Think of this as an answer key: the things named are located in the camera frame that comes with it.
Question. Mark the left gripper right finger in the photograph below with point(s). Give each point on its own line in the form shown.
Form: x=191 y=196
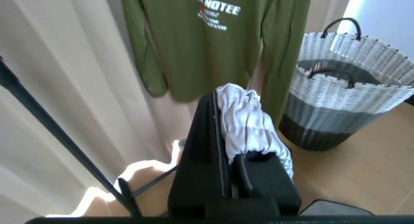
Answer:
x=268 y=182

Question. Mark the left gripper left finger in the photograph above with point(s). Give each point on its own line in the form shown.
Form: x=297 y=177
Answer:
x=200 y=165

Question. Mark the pale grey shorts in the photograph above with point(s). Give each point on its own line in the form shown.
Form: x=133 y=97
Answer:
x=246 y=127

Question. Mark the white laundry basket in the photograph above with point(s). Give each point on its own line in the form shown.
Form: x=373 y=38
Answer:
x=339 y=97

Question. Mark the black clothes rack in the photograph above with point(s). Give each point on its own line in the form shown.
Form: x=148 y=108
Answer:
x=48 y=128

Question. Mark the green long-sleeved shirt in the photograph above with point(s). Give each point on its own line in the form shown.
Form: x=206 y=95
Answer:
x=200 y=55

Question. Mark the beige curtain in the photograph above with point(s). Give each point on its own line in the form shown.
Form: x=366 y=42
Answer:
x=64 y=72

